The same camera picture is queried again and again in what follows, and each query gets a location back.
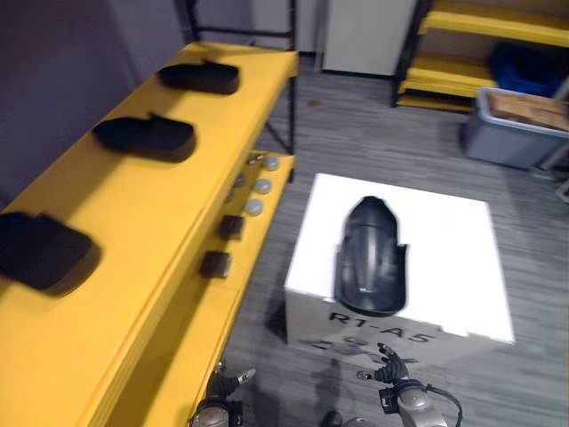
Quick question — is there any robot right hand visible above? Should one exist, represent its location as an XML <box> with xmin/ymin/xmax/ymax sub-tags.
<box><xmin>357</xmin><ymin>342</ymin><xmax>411</xmax><ymax>384</ymax></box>

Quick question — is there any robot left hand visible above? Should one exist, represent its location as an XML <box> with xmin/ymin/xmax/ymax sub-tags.
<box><xmin>207</xmin><ymin>360</ymin><xmax>258</xmax><ymax>401</ymax></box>

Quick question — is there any black plastic housing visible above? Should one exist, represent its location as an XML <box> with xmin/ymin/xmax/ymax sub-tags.
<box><xmin>0</xmin><ymin>212</ymin><xmax>102</xmax><ymax>298</ymax></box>
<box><xmin>158</xmin><ymin>59</ymin><xmax>242</xmax><ymax>96</ymax></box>
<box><xmin>333</xmin><ymin>195</ymin><xmax>410</xmax><ymax>318</ymax></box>
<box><xmin>92</xmin><ymin>112</ymin><xmax>197</xmax><ymax>164</ymax></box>

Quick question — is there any white printed cardboard box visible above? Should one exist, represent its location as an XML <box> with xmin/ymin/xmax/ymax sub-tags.
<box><xmin>284</xmin><ymin>173</ymin><xmax>517</xmax><ymax>358</ymax></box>

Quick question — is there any dark square part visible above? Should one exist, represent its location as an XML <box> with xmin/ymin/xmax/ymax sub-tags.
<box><xmin>219</xmin><ymin>214</ymin><xmax>247</xmax><ymax>240</ymax></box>
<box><xmin>200</xmin><ymin>250</ymin><xmax>234</xmax><ymax>279</ymax></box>

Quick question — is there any grey plastic bin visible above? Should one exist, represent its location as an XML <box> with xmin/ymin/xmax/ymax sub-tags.
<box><xmin>463</xmin><ymin>85</ymin><xmax>569</xmax><ymax>171</ymax></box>

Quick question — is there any brown cardboard piece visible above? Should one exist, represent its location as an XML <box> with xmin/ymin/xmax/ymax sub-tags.
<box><xmin>487</xmin><ymin>92</ymin><xmax>569</xmax><ymax>131</ymax></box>

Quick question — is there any blue plastic bin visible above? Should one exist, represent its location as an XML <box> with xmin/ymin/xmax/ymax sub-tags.
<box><xmin>490</xmin><ymin>41</ymin><xmax>566</xmax><ymax>100</ymax></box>

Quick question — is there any white cabinet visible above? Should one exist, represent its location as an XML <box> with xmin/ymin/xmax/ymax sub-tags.
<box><xmin>319</xmin><ymin>0</ymin><xmax>420</xmax><ymax>77</ymax></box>

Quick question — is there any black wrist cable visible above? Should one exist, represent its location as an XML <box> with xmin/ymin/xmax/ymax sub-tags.
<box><xmin>425</xmin><ymin>383</ymin><xmax>464</xmax><ymax>421</ymax></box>

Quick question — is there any yellow shelf unit black frame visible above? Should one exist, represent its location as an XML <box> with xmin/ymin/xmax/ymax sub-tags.
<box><xmin>0</xmin><ymin>0</ymin><xmax>301</xmax><ymax>427</ymax></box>
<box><xmin>389</xmin><ymin>0</ymin><xmax>569</xmax><ymax>114</ymax></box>

